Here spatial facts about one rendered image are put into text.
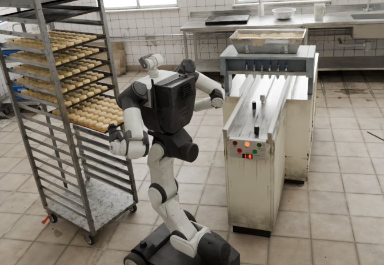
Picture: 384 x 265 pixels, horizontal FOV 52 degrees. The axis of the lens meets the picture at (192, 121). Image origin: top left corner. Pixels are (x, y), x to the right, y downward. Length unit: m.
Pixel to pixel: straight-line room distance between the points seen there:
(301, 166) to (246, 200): 0.77
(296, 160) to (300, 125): 0.32
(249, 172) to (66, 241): 1.54
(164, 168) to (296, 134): 1.31
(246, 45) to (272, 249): 1.54
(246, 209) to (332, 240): 0.66
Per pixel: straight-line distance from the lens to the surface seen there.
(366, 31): 5.84
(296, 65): 3.17
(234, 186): 2.81
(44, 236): 3.46
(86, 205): 2.94
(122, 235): 3.23
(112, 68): 2.79
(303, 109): 3.21
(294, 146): 3.36
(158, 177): 2.46
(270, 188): 2.76
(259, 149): 2.58
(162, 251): 2.78
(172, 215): 2.59
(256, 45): 3.13
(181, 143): 2.22
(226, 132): 2.57
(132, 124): 1.92
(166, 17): 6.60
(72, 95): 2.80
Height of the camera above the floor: 2.06
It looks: 25 degrees down
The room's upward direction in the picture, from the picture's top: 5 degrees counter-clockwise
